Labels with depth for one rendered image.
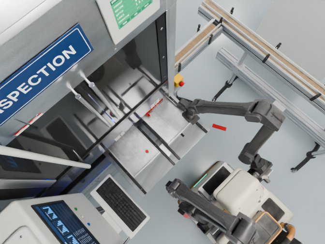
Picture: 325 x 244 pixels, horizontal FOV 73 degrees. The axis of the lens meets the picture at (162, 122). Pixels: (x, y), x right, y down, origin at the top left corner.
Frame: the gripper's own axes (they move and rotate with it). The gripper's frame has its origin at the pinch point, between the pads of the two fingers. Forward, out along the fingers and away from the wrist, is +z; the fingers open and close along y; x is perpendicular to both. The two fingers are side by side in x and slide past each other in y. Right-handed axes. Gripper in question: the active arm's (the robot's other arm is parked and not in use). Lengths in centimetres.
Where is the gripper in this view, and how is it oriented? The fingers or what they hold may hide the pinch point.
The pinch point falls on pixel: (189, 119)
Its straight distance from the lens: 149.3
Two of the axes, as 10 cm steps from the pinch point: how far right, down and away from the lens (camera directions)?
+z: 0.2, 2.5, 9.7
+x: -7.2, 6.8, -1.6
